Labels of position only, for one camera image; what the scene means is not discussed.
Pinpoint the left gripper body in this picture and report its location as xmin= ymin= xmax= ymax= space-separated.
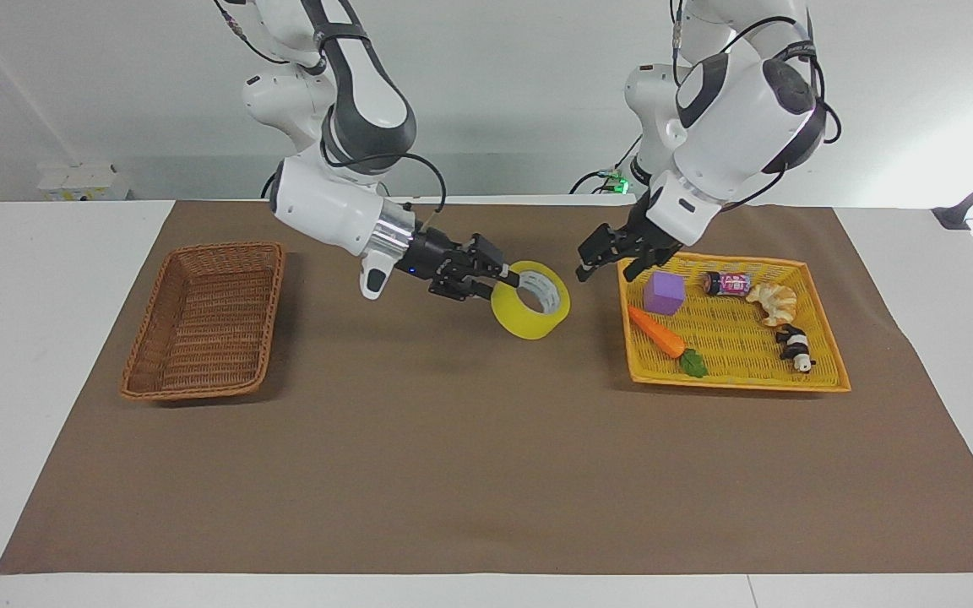
xmin=622 ymin=193 xmax=683 ymax=258

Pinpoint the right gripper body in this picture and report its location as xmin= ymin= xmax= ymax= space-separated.
xmin=402 ymin=228 xmax=476 ymax=283

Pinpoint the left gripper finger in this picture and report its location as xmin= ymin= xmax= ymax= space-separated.
xmin=621 ymin=245 xmax=666 ymax=284
xmin=574 ymin=222 xmax=628 ymax=284

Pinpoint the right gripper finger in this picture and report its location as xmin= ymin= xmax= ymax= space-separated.
xmin=428 ymin=272 xmax=497 ymax=303
xmin=463 ymin=234 xmax=531 ymax=286

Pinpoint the yellow tape roll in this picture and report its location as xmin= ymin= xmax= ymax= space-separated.
xmin=490 ymin=260 xmax=572 ymax=341

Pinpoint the yellow woven basket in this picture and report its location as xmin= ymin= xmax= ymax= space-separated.
xmin=617 ymin=251 xmax=852 ymax=394

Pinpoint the brown wicker basket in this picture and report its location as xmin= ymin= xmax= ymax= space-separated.
xmin=119 ymin=242 xmax=287 ymax=401

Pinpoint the purple cube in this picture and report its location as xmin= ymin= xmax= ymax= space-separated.
xmin=643 ymin=270 xmax=687 ymax=318

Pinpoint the orange toy carrot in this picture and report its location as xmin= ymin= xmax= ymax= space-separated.
xmin=628 ymin=304 xmax=709 ymax=378

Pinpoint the small pink can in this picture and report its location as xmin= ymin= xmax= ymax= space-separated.
xmin=703 ymin=270 xmax=753 ymax=297

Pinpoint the toy croissant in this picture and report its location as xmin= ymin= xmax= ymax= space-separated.
xmin=745 ymin=282 xmax=799 ymax=328

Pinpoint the black and white toy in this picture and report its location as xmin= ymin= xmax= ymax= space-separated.
xmin=775 ymin=324 xmax=817 ymax=374

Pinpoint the black cable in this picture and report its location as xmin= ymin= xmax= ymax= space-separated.
xmin=569 ymin=133 xmax=643 ymax=196
xmin=213 ymin=0 xmax=289 ymax=67
xmin=318 ymin=139 xmax=448 ymax=234
xmin=671 ymin=0 xmax=844 ymax=212

